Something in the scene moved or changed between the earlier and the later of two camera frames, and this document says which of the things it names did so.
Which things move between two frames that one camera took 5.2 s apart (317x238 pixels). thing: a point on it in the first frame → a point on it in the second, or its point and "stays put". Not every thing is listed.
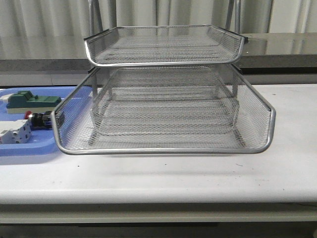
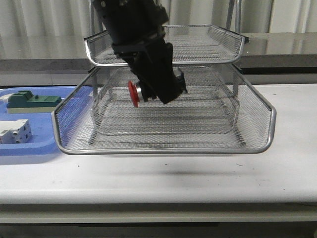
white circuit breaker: (16, 131) stays put
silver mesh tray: (164, 109) stays put
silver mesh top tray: (159, 45) stays put
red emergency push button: (39, 120) → (135, 93)
